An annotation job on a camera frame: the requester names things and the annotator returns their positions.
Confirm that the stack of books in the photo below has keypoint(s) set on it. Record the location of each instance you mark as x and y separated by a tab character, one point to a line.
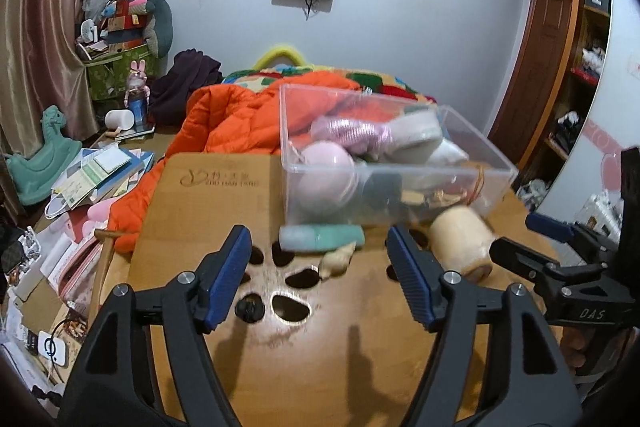
100	172

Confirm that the wooden frame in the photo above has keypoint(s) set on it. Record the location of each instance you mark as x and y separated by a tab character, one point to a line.
102	267

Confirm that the patchwork plush toy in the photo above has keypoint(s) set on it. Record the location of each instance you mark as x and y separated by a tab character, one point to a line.
122	14

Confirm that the small white fan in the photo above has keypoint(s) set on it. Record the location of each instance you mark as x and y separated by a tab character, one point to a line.
90	31

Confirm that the colourful patchwork blanket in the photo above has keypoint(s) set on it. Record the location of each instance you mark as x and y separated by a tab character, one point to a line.
390	82

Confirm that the dark purple cloth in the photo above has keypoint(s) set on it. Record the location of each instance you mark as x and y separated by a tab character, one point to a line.
185	77

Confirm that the wooden desk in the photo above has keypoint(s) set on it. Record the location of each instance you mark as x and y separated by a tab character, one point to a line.
350	357

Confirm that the white cabinet with pink hearts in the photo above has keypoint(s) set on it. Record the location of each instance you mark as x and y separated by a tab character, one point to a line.
620	57

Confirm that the pink round ball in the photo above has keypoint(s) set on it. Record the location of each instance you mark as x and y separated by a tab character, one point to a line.
322	177

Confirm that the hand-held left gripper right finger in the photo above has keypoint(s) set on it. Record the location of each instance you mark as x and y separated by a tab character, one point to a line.
412	277

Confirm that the teal tube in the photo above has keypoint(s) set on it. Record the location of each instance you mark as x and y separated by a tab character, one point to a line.
320	238

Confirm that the grey plush cushion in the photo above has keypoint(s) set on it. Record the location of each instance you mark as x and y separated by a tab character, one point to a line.
160	22

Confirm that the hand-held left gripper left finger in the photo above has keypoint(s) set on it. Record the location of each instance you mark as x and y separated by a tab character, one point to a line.
227	277

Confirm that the beige seashell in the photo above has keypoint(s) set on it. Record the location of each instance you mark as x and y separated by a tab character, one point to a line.
336	263

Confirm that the cream roll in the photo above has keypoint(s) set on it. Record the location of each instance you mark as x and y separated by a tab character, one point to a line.
457	239

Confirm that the orange down jacket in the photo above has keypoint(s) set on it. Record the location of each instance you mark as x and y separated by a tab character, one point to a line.
225	122

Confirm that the white power bank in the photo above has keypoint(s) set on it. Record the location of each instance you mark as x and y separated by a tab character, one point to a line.
52	348

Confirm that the pink plush item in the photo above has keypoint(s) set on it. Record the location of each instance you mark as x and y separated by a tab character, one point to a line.
102	211

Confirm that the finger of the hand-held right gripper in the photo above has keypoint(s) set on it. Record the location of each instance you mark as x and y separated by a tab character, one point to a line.
547	224
520	257

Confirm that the white mug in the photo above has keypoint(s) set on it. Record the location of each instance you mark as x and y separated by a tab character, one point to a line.
120	119

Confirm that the clear plastic storage box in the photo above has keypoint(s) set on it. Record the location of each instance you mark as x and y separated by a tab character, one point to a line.
295	107

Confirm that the teal rocking horse toy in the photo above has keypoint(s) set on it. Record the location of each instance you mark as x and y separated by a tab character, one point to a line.
45	162

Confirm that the brown wooden door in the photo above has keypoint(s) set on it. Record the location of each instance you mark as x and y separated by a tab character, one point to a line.
545	82

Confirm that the white cloth item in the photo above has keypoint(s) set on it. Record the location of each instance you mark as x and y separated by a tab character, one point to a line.
447	154

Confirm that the small black object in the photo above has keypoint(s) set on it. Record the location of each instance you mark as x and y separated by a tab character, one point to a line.
249	309

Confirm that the green patterned box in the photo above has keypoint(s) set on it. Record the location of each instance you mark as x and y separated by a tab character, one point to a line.
107	77

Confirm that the rabbit-topped bottle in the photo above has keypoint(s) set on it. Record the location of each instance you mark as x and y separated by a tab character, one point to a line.
137	97

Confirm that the green spray bottle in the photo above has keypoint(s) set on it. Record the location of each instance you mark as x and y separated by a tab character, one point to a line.
382	189

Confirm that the pile of papers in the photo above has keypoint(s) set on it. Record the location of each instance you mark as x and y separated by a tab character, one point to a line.
45	267

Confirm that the person's right hand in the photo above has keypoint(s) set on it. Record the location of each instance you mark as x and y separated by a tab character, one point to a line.
574	347

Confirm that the brown curtain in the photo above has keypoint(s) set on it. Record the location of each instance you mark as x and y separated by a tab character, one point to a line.
40	32

